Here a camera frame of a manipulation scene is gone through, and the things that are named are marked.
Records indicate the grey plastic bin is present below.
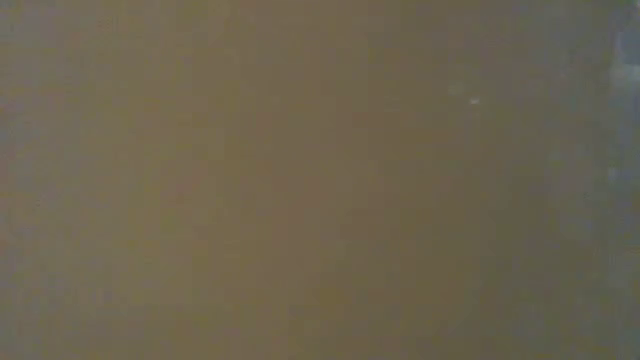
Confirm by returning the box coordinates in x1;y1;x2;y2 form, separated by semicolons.
0;0;640;360

